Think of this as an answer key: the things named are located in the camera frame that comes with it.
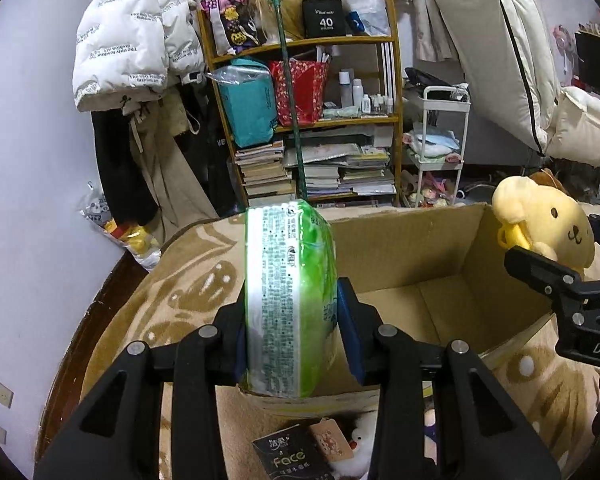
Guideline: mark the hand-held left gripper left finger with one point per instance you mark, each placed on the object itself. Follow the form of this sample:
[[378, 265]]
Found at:
[[237, 345]]

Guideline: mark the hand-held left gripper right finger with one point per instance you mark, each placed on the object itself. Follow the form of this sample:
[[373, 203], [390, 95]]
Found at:
[[350, 340]]

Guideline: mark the green tissue pack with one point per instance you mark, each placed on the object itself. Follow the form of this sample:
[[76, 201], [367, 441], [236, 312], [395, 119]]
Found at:
[[275, 310]]

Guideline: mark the yellow plush dog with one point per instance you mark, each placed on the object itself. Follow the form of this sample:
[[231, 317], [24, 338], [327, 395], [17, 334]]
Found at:
[[555, 220]]

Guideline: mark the printed cardboard box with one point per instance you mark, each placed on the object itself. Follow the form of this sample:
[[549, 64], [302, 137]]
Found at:
[[405, 260]]

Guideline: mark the white plush duck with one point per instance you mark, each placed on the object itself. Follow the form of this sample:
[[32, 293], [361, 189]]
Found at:
[[360, 442]]

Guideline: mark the black tissue pack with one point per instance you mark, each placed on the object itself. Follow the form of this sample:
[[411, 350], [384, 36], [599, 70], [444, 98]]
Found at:
[[285, 460]]

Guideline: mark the brown printed blanket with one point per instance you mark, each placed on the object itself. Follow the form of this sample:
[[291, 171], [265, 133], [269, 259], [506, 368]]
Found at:
[[190, 280]]

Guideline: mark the white padded cushion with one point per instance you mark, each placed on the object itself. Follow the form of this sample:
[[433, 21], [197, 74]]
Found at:
[[580, 125]]

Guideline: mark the plastic bag of toys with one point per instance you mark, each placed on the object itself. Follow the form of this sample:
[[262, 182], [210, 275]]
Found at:
[[130, 245]]

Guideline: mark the folded clothes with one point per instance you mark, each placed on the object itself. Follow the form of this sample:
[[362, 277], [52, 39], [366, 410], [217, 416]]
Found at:
[[430, 142]]

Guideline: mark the stack of magazines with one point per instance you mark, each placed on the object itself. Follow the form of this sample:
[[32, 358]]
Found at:
[[350, 170]]

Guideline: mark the stack of books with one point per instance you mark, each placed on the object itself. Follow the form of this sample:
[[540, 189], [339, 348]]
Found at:
[[262, 170]]

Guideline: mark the beige trench coat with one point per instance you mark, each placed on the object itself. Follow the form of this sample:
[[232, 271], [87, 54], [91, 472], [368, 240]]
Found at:
[[165, 175]]

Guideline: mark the white utility cart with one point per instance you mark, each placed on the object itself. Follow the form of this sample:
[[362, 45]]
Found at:
[[442, 105]]

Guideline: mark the black garment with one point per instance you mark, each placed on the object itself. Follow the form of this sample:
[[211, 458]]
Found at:
[[115, 170]]

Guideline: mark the black bag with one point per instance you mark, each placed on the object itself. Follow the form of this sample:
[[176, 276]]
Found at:
[[425, 80]]

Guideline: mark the teal bag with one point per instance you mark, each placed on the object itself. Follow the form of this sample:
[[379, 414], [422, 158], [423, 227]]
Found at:
[[247, 105]]

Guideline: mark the tall white bottle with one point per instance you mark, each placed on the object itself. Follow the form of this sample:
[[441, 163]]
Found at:
[[344, 90]]

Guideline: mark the red gift bag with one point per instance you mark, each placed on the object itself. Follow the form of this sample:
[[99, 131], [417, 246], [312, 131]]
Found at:
[[310, 90]]

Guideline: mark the green pole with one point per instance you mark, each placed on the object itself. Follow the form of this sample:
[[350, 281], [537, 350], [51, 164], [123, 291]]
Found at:
[[290, 91]]

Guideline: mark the cream hanging coat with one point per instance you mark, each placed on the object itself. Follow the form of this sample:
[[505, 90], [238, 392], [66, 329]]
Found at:
[[430, 5]]

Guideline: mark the wooden shelf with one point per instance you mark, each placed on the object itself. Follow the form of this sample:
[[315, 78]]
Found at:
[[330, 40]]

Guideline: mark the black box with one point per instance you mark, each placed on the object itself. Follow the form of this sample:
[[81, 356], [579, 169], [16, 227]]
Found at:
[[322, 17]]

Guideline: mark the white puffer jacket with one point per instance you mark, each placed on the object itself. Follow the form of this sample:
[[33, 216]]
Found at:
[[125, 35]]

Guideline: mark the colourful printed bag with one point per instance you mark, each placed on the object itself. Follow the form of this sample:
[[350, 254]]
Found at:
[[230, 15]]

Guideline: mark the blond wig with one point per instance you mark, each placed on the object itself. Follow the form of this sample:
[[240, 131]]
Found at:
[[294, 10]]

